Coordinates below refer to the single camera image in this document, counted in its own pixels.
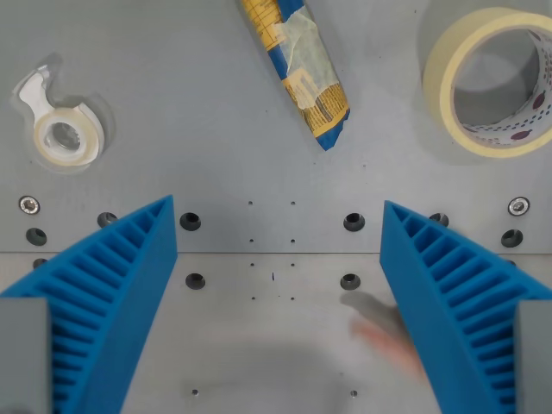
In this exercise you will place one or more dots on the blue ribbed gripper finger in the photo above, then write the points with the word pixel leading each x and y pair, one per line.
pixel 414 276
pixel 129 276

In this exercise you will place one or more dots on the blue and yellow bag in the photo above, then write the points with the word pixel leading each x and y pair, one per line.
pixel 328 112

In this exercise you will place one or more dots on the masking tape strip on bag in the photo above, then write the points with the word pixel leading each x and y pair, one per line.
pixel 308 52

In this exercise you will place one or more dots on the silver socket head screw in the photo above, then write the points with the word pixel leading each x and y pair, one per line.
pixel 518 206
pixel 29 205

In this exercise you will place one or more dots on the small clear tape dispenser roll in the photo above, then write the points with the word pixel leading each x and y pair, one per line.
pixel 88 138

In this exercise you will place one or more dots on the large cream masking tape roll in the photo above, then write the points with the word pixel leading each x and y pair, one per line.
pixel 440 77

